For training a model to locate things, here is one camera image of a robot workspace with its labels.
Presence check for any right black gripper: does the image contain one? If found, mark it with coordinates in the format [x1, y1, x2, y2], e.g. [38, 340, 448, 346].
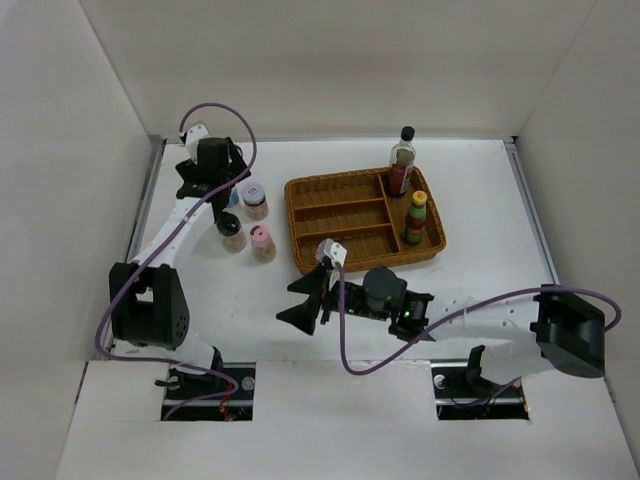
[277, 263, 391, 335]

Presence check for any silver-lid blue-label jar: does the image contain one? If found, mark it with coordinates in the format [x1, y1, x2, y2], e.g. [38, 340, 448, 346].
[227, 186, 240, 208]

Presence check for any pink-cap spice shaker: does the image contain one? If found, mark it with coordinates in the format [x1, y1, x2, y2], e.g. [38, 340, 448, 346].
[250, 225, 277, 263]

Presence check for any black-cap spice shaker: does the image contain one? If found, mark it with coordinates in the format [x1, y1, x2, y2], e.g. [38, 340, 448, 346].
[216, 211, 246, 253]

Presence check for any green-label yellow-cap sauce bottle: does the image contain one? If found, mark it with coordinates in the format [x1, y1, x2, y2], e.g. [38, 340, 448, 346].
[404, 190, 428, 245]

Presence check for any tall red-label sauce bottle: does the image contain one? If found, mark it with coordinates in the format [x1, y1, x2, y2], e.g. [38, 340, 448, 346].
[387, 126, 416, 197]

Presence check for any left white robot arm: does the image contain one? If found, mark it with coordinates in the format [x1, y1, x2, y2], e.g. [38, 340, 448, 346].
[109, 137, 247, 399]

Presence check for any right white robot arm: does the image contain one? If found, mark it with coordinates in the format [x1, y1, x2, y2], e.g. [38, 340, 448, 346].
[276, 264, 606, 396]

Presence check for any red-white-lid spice jar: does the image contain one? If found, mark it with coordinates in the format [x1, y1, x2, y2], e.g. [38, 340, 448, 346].
[242, 183, 268, 221]

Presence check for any brown wicker divided tray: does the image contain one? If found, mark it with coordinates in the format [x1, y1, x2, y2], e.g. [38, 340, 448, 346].
[284, 167, 447, 274]

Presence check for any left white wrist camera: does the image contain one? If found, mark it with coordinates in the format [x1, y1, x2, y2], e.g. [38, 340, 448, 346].
[182, 124, 209, 161]

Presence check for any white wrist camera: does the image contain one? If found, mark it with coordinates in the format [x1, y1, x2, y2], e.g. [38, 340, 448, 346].
[182, 124, 209, 161]
[315, 238, 347, 267]

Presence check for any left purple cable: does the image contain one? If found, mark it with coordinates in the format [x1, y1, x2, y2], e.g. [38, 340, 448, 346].
[93, 102, 259, 421]

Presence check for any purple cable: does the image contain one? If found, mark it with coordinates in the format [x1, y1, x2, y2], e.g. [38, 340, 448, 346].
[337, 262, 624, 376]
[93, 102, 259, 421]

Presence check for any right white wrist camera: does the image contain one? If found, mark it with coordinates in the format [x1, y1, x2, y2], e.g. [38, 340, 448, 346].
[315, 238, 347, 267]

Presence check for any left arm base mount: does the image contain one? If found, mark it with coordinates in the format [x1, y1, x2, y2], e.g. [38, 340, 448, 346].
[155, 363, 256, 422]

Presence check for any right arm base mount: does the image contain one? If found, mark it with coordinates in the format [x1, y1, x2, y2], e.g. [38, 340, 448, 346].
[431, 345, 529, 421]

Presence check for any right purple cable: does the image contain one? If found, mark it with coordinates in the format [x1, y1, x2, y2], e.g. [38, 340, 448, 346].
[337, 262, 624, 376]

